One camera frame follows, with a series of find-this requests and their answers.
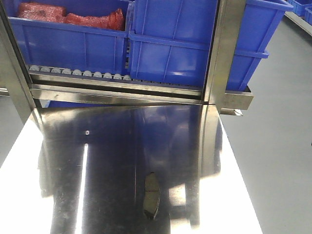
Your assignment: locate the brake pad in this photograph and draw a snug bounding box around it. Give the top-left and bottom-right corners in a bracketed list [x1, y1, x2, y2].
[143, 172, 160, 220]

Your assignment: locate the grey roller conveyor track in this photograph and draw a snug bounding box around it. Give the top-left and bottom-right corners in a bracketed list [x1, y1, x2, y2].
[27, 65, 132, 81]

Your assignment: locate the right blue plastic bin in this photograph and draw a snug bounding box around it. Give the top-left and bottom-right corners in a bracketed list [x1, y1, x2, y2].
[129, 0, 293, 91]

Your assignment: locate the blue plastic bin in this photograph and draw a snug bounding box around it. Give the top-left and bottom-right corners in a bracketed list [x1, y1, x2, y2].
[2, 0, 128, 74]
[129, 0, 293, 91]

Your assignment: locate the red bubble wrap bag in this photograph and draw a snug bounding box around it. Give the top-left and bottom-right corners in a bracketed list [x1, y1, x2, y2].
[18, 2, 125, 31]

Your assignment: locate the blue bin under table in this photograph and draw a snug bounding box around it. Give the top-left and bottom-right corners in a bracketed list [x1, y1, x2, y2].
[44, 100, 105, 108]

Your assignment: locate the left blue plastic bin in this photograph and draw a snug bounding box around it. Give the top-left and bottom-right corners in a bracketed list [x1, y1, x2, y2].
[2, 0, 128, 74]

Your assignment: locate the blue bins far right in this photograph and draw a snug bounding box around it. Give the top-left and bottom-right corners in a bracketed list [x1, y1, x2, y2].
[288, 0, 312, 25]

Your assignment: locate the stainless steel rack frame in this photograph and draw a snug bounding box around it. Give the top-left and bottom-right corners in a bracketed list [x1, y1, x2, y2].
[0, 0, 253, 122]

